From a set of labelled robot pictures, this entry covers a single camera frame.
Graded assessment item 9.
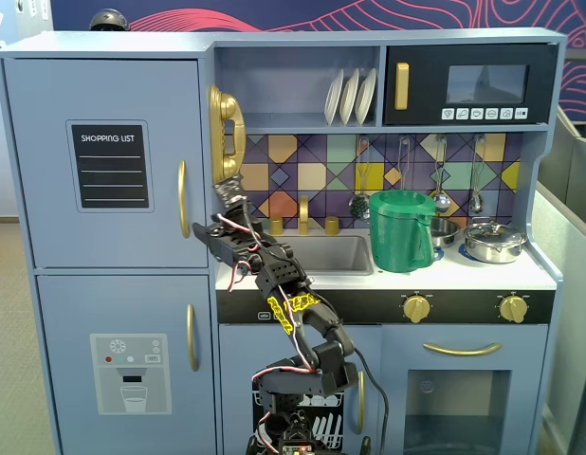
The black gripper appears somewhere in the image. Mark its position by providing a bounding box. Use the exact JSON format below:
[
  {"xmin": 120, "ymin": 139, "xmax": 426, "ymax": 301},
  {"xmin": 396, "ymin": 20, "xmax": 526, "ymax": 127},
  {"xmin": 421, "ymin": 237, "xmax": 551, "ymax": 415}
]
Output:
[{"xmin": 192, "ymin": 175, "xmax": 300, "ymax": 277}]

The long gold fridge door handle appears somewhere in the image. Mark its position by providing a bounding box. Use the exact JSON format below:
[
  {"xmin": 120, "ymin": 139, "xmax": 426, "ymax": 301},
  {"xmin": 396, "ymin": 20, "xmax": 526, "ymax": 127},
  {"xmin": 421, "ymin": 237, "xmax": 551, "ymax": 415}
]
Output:
[{"xmin": 176, "ymin": 159, "xmax": 192, "ymax": 240}]

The blue door with shopping list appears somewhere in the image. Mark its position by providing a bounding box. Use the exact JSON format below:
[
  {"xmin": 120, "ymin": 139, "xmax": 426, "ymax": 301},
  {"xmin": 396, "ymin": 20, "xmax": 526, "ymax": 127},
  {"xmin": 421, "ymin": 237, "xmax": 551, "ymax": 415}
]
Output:
[{"xmin": 2, "ymin": 57, "xmax": 210, "ymax": 269}]

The blue dishwasher door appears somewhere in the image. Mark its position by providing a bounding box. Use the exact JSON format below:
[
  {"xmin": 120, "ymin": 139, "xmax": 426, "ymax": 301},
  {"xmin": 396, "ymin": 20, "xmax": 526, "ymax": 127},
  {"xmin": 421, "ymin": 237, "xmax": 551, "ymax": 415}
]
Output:
[{"xmin": 218, "ymin": 324, "xmax": 383, "ymax": 455}]

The blue door with ice dispenser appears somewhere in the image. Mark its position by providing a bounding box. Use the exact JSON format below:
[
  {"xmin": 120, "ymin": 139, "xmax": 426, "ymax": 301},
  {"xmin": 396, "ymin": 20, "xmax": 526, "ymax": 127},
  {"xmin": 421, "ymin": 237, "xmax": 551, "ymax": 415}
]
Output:
[{"xmin": 35, "ymin": 274, "xmax": 218, "ymax": 455}]

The blue oven door with window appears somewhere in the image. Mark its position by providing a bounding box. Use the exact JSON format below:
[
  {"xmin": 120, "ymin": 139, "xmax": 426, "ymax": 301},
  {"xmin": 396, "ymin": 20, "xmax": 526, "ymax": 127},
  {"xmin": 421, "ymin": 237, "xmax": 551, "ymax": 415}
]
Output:
[{"xmin": 380, "ymin": 324, "xmax": 550, "ymax": 455}]

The gold toy telephone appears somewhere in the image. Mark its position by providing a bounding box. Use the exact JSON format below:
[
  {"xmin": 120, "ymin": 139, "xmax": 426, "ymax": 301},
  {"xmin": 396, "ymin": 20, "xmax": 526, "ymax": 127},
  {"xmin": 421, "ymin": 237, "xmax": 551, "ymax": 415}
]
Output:
[{"xmin": 207, "ymin": 83, "xmax": 247, "ymax": 184}]

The grey toy sink basin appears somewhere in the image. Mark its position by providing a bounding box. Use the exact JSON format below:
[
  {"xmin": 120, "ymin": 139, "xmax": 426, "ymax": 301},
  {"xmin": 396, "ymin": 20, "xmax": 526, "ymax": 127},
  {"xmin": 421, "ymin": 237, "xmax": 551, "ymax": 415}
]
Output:
[{"xmin": 268, "ymin": 234, "xmax": 375, "ymax": 278}]

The steel slotted spoon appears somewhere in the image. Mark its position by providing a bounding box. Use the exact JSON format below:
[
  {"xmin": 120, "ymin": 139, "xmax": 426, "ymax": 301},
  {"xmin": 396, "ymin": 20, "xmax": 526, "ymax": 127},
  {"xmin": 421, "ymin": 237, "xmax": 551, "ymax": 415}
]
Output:
[{"xmin": 348, "ymin": 136, "xmax": 372, "ymax": 222}]

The white toy plate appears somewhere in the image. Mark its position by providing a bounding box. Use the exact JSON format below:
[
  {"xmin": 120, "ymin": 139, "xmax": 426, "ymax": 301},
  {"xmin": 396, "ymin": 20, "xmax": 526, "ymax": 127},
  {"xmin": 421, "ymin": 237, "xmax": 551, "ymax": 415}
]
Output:
[
  {"xmin": 354, "ymin": 67, "xmax": 377, "ymax": 126},
  {"xmin": 324, "ymin": 68, "xmax": 345, "ymax": 127},
  {"xmin": 339, "ymin": 67, "xmax": 361, "ymax": 126}
]

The blue toy kitchen unit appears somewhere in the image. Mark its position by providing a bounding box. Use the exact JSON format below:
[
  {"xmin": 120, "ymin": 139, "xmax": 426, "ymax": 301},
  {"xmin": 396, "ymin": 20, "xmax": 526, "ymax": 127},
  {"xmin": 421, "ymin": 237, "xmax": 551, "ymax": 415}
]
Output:
[{"xmin": 0, "ymin": 27, "xmax": 570, "ymax": 455}]

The green plastic pitcher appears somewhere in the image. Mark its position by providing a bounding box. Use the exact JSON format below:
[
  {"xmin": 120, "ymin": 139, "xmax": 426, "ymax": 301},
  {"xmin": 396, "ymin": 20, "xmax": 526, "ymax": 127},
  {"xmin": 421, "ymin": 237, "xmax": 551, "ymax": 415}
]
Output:
[{"xmin": 368, "ymin": 190, "xmax": 437, "ymax": 273}]

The steel hanging utensil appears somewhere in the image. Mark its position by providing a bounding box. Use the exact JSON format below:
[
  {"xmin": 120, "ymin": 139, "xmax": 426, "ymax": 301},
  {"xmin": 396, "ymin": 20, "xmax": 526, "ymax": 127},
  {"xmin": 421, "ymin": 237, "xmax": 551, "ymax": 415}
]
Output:
[{"xmin": 397, "ymin": 136, "xmax": 413, "ymax": 193}]

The gold stove knob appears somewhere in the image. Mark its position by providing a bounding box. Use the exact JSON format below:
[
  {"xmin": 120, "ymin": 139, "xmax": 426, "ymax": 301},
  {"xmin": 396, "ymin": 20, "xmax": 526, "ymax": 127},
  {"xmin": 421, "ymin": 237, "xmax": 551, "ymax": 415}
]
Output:
[
  {"xmin": 496, "ymin": 293, "xmax": 530, "ymax": 325},
  {"xmin": 400, "ymin": 293, "xmax": 434, "ymax": 325}
]

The steel ladle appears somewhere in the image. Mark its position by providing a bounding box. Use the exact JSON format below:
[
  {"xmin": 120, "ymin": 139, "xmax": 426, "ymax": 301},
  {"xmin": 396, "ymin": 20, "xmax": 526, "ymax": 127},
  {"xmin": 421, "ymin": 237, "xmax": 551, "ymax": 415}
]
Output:
[{"xmin": 430, "ymin": 135, "xmax": 452, "ymax": 213}]

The small steel bowl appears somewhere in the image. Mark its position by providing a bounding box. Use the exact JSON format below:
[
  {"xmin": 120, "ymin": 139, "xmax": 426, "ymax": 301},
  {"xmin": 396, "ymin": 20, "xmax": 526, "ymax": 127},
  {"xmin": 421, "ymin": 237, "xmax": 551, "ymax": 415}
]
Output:
[{"xmin": 430, "ymin": 216, "xmax": 461, "ymax": 249}]

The black and silver helmet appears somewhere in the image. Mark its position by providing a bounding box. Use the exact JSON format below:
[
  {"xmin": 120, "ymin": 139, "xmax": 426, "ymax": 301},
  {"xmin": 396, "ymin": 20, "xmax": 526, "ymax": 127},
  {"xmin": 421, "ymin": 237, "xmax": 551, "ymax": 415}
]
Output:
[{"xmin": 88, "ymin": 8, "xmax": 132, "ymax": 33}]

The steel serving spoon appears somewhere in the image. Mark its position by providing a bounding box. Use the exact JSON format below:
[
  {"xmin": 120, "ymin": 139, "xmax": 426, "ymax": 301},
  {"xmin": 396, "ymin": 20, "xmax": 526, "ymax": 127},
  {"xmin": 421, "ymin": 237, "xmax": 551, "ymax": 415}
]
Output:
[{"xmin": 468, "ymin": 135, "xmax": 486, "ymax": 213}]

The steel pot with lid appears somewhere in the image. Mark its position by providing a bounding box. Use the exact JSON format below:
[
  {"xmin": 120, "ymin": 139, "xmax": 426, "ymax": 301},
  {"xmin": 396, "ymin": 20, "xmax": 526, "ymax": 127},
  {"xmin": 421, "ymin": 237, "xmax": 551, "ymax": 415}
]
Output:
[{"xmin": 463, "ymin": 217, "xmax": 528, "ymax": 264}]

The grey cubicle partition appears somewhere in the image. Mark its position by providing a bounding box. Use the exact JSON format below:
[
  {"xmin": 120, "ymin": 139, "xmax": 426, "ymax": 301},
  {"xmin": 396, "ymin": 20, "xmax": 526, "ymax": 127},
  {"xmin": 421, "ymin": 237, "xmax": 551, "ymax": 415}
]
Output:
[{"xmin": 533, "ymin": 182, "xmax": 586, "ymax": 455}]

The gold freezer door handle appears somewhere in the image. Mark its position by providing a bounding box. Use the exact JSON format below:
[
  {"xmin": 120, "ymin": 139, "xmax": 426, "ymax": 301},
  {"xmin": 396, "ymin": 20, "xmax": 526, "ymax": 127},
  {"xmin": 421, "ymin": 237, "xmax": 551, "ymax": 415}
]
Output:
[{"xmin": 186, "ymin": 303, "xmax": 200, "ymax": 373}]

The gold microwave handle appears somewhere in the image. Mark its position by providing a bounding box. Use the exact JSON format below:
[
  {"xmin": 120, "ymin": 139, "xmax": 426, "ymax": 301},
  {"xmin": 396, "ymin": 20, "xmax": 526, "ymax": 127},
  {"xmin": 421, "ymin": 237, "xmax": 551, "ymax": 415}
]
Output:
[{"xmin": 394, "ymin": 62, "xmax": 411, "ymax": 111}]

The gold dishwasher door handle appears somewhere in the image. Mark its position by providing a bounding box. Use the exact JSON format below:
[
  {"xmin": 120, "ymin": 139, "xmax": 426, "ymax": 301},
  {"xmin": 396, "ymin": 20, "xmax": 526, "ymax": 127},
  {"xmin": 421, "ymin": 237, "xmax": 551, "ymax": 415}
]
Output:
[{"xmin": 356, "ymin": 371, "xmax": 367, "ymax": 435}]

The black power cable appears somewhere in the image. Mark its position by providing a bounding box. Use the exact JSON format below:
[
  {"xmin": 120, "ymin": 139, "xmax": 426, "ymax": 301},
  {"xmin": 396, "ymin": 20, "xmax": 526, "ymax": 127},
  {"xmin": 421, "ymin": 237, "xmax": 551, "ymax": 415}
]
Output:
[{"xmin": 351, "ymin": 347, "xmax": 391, "ymax": 455}]

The gold oven door handle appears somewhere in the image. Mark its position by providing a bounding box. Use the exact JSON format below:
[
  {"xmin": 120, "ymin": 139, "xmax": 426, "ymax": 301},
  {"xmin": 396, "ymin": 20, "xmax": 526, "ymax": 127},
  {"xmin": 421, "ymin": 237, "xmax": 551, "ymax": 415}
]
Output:
[{"xmin": 422, "ymin": 341, "xmax": 504, "ymax": 357}]

